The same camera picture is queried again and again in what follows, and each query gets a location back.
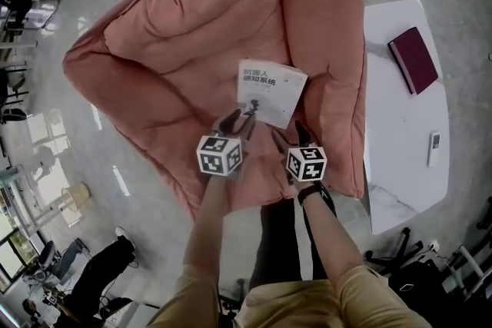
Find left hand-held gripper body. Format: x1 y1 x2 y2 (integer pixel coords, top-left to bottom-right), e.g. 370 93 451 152
195 109 255 178

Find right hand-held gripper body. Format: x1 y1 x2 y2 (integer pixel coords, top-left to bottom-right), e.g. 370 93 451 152
286 121 328 181

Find white book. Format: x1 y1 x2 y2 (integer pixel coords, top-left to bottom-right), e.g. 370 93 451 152
234 58 310 131

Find pink padded armchair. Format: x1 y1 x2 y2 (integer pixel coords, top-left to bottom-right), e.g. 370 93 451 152
61 0 368 222

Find person's right forearm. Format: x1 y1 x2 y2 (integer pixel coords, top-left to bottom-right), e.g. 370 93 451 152
297 187 373 283

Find person's left forearm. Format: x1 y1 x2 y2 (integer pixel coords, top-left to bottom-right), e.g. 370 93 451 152
183 174 240 283

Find maroon book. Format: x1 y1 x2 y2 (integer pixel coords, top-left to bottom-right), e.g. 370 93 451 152
386 26 440 96

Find person's dark trousers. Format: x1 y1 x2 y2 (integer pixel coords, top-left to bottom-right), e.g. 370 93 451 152
248 197 328 292

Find white coffee table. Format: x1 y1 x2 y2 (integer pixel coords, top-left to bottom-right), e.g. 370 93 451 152
362 0 451 237

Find white remote control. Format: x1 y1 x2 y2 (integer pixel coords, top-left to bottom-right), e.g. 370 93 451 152
427 130 444 169

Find person's beige shirt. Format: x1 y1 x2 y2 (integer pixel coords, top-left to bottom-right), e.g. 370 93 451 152
147 262 424 328

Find beige wastebasket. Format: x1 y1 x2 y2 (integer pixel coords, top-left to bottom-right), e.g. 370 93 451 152
61 181 92 214

